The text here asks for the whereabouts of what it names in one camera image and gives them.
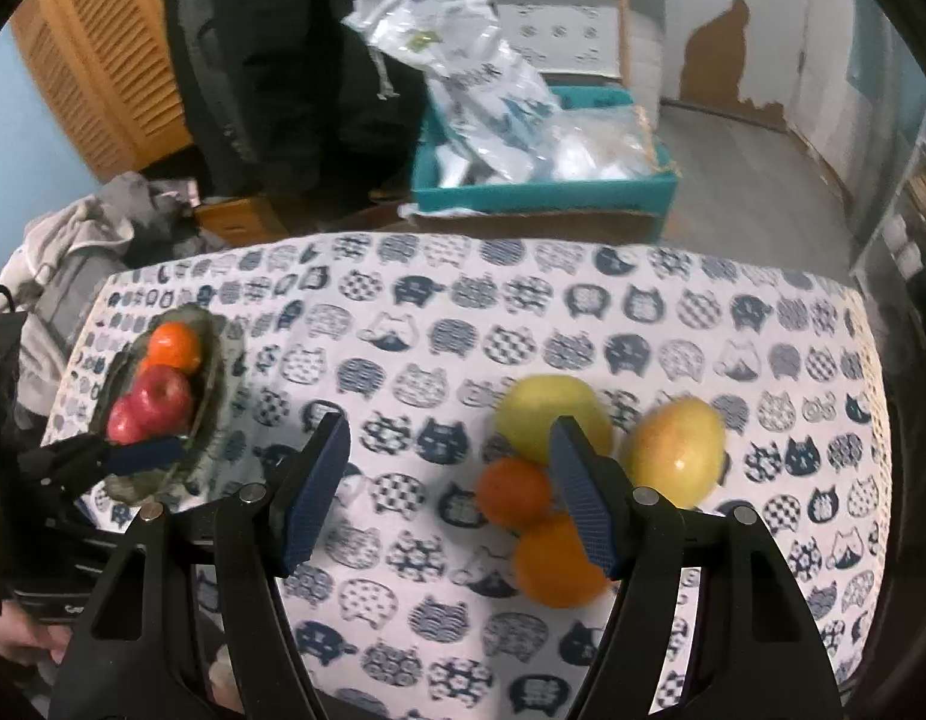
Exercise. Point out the white patterned storage box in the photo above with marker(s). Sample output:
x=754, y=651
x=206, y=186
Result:
x=560, y=30

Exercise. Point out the yellow apple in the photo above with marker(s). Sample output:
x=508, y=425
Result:
x=538, y=409

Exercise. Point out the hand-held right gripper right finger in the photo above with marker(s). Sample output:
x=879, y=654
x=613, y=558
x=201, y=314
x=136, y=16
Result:
x=583, y=510

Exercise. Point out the cat print tablecloth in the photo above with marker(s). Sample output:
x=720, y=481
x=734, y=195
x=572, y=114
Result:
x=470, y=300

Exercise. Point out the wooden drawer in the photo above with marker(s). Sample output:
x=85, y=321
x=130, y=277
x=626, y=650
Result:
x=238, y=221

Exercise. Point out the black hooded coat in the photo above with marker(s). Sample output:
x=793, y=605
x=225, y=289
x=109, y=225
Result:
x=283, y=52

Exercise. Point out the teal plastic crate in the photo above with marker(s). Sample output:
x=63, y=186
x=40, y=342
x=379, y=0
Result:
x=538, y=199

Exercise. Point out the white shoe rack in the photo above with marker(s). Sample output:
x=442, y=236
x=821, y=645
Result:
x=898, y=240

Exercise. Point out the wooden louvered wardrobe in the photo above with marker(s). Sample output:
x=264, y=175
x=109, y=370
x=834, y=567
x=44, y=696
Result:
x=96, y=52

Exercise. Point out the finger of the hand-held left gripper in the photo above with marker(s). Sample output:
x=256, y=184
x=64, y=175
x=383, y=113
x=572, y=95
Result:
x=144, y=457

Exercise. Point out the green patterned bowl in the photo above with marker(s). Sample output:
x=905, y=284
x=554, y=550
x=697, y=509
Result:
x=224, y=382

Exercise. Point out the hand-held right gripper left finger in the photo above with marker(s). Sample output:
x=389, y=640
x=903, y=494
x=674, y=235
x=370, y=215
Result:
x=317, y=495

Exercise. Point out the person's left hand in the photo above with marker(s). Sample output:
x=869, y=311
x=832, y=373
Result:
x=13, y=637

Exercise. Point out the pile of grey clothes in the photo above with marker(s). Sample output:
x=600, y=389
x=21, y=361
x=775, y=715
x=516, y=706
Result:
x=51, y=240

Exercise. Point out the orange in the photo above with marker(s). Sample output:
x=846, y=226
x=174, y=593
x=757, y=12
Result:
x=174, y=347
x=553, y=562
x=512, y=495

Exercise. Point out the dark grey clothes pile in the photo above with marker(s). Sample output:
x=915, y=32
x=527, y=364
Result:
x=155, y=217

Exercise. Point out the red apple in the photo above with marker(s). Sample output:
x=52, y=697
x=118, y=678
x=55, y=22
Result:
x=163, y=397
x=126, y=420

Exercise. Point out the clear plastic bag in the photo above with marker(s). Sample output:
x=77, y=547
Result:
x=598, y=146

